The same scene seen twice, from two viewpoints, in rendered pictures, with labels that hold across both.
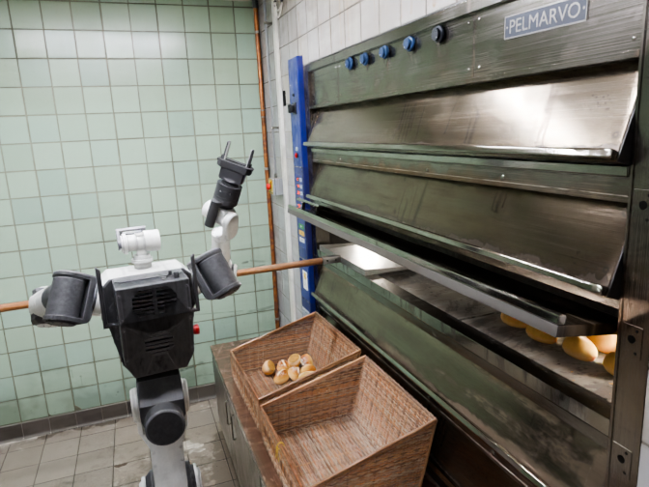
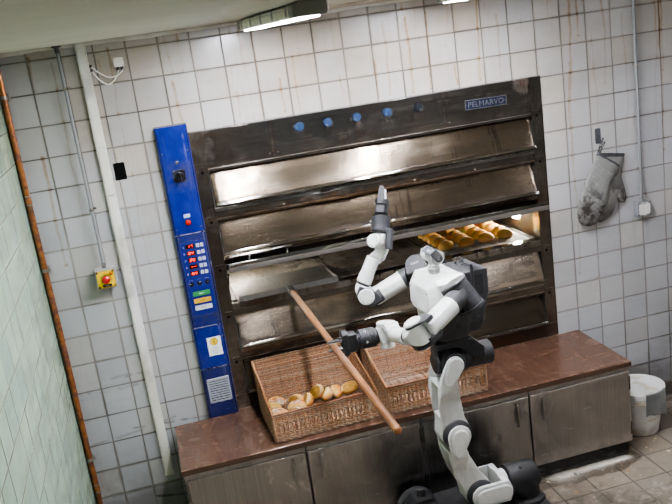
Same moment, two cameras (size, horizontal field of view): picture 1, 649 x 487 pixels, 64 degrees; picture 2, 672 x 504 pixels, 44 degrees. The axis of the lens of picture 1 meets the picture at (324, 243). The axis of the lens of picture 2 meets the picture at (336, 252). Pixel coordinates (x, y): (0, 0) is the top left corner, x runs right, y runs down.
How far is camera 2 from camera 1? 4.45 m
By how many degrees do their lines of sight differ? 80
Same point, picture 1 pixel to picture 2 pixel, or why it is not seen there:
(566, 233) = (511, 181)
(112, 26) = not seen: outside the picture
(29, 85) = not seen: outside the picture
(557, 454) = (521, 271)
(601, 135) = (524, 142)
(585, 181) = (517, 159)
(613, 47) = (518, 113)
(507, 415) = (492, 276)
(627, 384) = (543, 222)
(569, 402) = (523, 245)
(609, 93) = (519, 128)
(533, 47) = (482, 113)
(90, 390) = not seen: outside the picture
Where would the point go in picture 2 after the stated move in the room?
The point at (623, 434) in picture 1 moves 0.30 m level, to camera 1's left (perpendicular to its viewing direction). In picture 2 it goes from (545, 240) to (553, 255)
